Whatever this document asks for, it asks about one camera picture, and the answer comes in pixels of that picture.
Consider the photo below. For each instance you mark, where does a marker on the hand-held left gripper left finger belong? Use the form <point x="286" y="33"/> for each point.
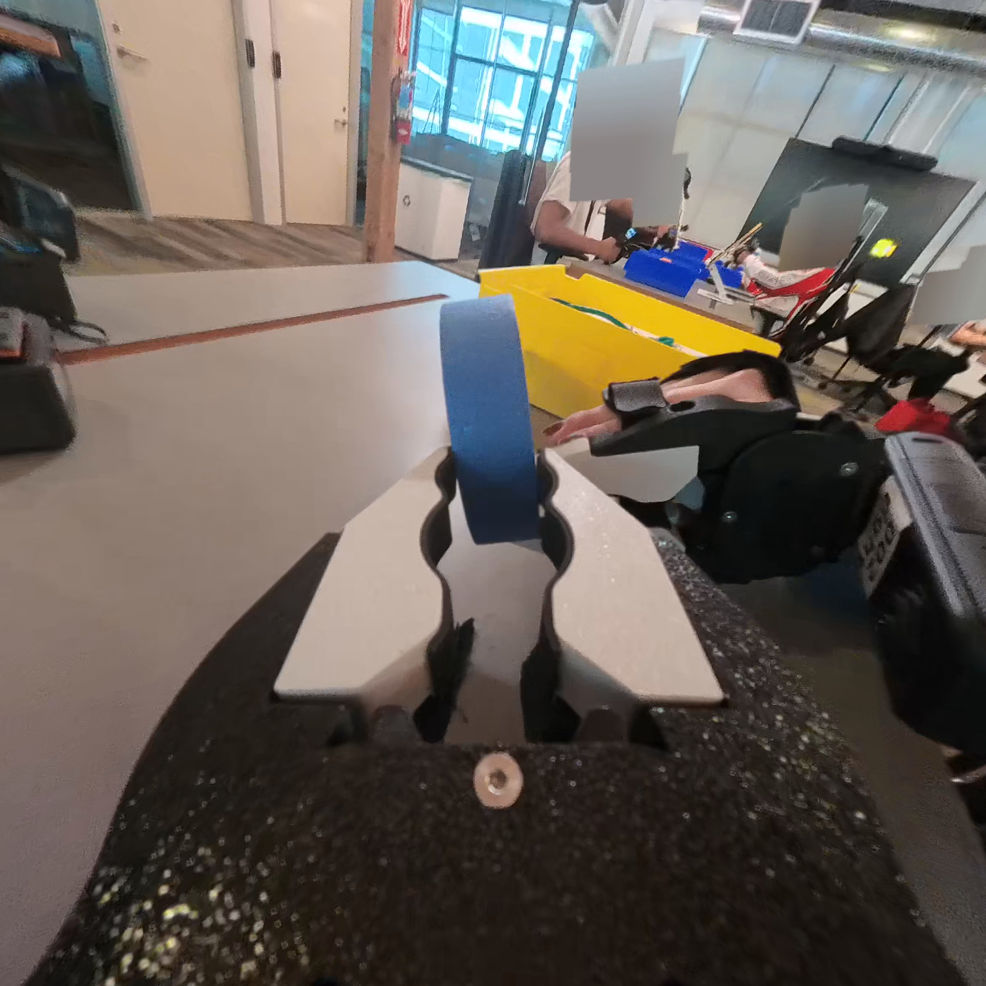
<point x="362" y="601"/>

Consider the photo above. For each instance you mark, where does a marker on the yellow plastic bin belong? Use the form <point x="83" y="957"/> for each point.
<point x="585" y="362"/>

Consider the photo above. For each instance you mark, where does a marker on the silver spiral air duct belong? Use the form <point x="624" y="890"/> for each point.
<point x="901" y="35"/>

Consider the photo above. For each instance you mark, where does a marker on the black bag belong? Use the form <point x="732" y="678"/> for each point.
<point x="38" y="231"/>

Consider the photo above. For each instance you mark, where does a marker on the red sign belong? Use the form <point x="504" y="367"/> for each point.
<point x="402" y="27"/>

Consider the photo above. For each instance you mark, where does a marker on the black office chair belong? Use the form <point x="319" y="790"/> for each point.
<point x="870" y="323"/>

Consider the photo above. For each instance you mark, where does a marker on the white cabinet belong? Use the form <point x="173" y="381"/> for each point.
<point x="431" y="212"/>

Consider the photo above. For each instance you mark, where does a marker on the red bag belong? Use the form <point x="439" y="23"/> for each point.
<point x="917" y="416"/>

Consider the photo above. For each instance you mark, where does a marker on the white door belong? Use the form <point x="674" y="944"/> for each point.
<point x="185" y="115"/>
<point x="316" y="115"/>

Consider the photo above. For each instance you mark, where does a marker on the large window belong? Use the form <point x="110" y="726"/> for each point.
<point x="477" y="85"/>

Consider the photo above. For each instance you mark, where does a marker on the red white cloth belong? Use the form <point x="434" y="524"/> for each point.
<point x="793" y="281"/>

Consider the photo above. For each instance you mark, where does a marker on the blue plastic bin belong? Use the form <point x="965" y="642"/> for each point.
<point x="662" y="269"/>

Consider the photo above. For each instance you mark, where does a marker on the black charger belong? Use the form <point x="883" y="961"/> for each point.
<point x="35" y="400"/>

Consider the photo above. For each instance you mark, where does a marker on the wooden post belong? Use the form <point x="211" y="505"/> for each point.
<point x="381" y="192"/>

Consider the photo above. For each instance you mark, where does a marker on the blue tape roll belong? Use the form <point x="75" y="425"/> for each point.
<point x="485" y="400"/>

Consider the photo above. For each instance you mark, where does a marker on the black soundbar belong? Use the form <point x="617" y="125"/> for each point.
<point x="886" y="152"/>

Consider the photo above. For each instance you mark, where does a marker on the red fire extinguisher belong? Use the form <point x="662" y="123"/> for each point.
<point x="402" y="108"/>

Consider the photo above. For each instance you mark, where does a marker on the black screen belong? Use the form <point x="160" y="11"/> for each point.
<point x="793" y="177"/>

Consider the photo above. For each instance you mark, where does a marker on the black coat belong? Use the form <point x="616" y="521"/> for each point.
<point x="504" y="216"/>

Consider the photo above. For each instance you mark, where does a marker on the person's right hand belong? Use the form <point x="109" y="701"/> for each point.
<point x="578" y="425"/>

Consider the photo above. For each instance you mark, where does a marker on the ceiling vent grille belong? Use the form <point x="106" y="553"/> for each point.
<point x="774" y="17"/>

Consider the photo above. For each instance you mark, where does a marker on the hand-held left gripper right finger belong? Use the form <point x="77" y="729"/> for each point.
<point x="632" y="608"/>

